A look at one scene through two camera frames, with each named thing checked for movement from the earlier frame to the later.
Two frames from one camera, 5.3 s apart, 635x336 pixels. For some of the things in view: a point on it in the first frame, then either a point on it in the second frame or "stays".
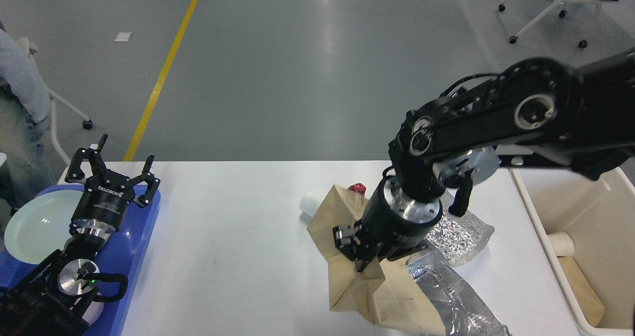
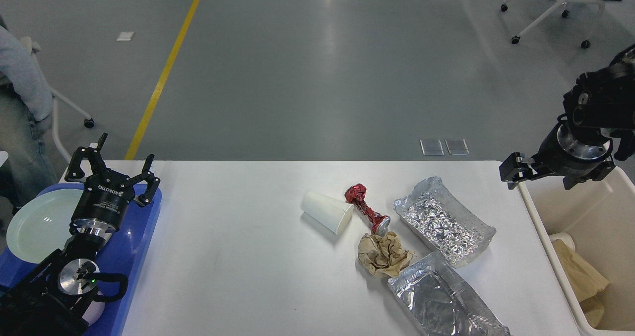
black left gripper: [102, 203] stays
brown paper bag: [384, 291] → [585, 282]
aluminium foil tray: [464, 312] stays
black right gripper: [390, 221] → [560, 155]
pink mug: [93, 312] stays
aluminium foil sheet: [456, 237] stays
